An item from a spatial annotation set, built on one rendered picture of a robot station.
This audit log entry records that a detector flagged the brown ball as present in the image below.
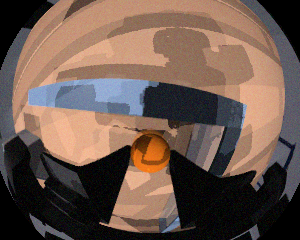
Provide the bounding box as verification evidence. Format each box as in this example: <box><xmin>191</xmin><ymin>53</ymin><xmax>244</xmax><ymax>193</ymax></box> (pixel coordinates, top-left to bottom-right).
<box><xmin>130</xmin><ymin>133</ymin><xmax>171</xmax><ymax>173</ymax></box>

